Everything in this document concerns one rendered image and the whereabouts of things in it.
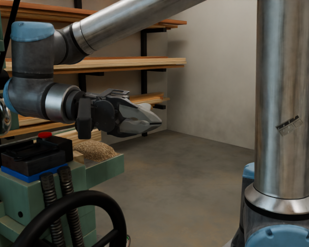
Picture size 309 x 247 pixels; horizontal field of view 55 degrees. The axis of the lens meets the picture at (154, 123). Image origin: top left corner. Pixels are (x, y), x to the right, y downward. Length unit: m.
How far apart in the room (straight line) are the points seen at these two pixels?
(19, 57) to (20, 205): 0.31
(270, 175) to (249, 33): 3.34
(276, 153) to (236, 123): 3.43
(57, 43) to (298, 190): 0.61
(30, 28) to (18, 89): 0.14
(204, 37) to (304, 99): 3.68
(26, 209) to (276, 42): 0.55
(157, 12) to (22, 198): 0.50
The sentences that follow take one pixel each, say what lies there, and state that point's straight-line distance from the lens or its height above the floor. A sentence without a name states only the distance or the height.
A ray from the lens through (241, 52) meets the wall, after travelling 3.93.
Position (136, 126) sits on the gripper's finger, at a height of 1.05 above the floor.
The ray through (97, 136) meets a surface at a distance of 1.04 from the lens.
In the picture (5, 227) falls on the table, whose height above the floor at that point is 0.87.
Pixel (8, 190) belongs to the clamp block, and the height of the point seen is 0.93.
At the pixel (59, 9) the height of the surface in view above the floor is 1.57.
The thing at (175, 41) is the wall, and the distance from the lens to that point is 4.53.
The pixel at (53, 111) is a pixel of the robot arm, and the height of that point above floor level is 1.07.
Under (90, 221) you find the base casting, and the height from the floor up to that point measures 0.74.
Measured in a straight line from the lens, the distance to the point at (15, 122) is 1.04.
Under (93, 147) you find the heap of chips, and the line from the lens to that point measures 0.89.
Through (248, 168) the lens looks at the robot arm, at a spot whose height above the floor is 0.90.
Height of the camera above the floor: 1.20
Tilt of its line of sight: 13 degrees down
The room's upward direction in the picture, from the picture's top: straight up
